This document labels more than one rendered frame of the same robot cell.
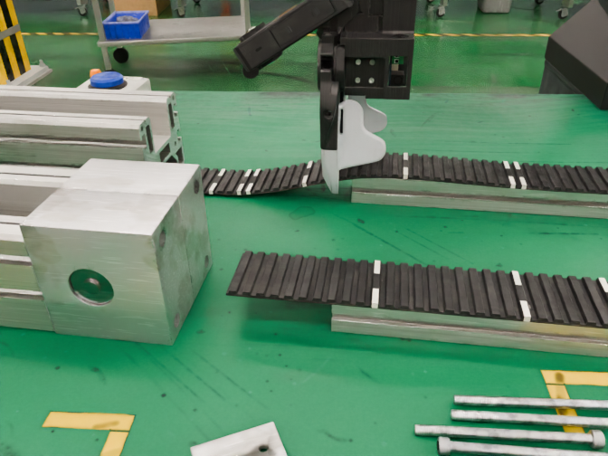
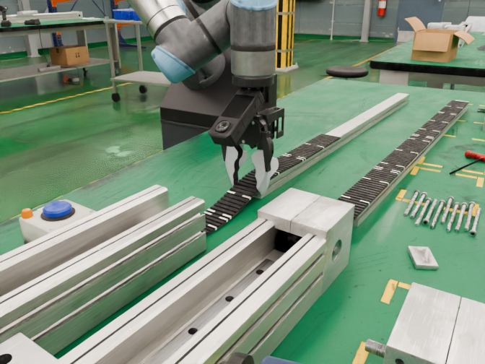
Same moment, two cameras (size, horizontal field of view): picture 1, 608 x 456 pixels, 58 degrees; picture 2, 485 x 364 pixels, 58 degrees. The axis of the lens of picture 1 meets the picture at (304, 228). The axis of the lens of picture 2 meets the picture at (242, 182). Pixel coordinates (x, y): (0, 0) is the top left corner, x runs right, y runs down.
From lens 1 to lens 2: 68 cm
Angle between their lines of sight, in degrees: 56
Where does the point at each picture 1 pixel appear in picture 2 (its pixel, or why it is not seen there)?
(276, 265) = not seen: hidden behind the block
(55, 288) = (328, 262)
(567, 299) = (382, 175)
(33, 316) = (317, 290)
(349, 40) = (269, 115)
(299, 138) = (173, 193)
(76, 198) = (307, 217)
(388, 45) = (278, 113)
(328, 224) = not seen: hidden behind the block
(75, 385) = (364, 292)
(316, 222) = not seen: hidden behind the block
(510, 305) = (381, 183)
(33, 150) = (147, 254)
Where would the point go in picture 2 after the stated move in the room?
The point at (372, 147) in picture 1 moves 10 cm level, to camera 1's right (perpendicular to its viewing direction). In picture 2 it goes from (275, 163) to (294, 147)
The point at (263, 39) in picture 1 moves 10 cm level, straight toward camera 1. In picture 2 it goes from (239, 126) to (300, 133)
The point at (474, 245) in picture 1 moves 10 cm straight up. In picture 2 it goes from (318, 186) to (322, 139)
